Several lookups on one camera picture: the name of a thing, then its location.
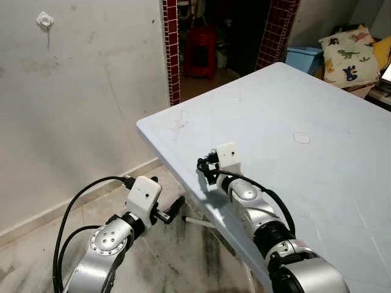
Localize round white table cap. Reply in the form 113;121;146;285
293;132;312;145

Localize white plastic table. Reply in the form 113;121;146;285
136;62;391;293

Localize red plastic stool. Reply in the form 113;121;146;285
183;26;218;80

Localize red tiled door jamb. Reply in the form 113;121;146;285
161;0;183;107
255;0;301;71

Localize blue plastic bin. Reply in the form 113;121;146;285
285;46;324;76

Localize open laptop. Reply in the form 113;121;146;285
379;61;391;85

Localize dinosaur print pillow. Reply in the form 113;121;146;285
319;24;381;89

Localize yellow pillow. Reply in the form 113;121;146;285
373;35;391;72

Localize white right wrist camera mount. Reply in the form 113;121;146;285
214;142;243;176

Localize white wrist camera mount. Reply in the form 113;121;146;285
125;176;163;228
214;142;243;176

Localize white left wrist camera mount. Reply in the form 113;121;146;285
125;176;163;228

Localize white wall hook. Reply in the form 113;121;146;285
36;12;54;31

